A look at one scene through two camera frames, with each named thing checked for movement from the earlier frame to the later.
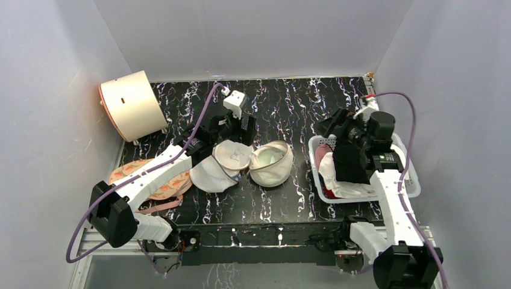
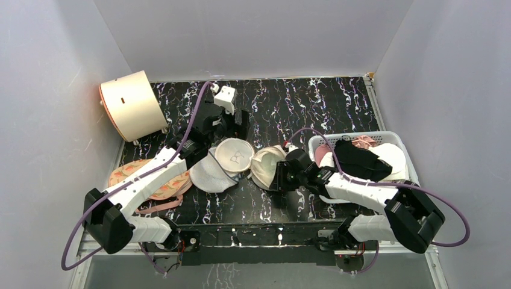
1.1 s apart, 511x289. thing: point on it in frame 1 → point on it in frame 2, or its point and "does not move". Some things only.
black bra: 351,164 does not move
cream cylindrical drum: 134,106 does not move
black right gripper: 337,124 → 277,178
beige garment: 270,163 does not move
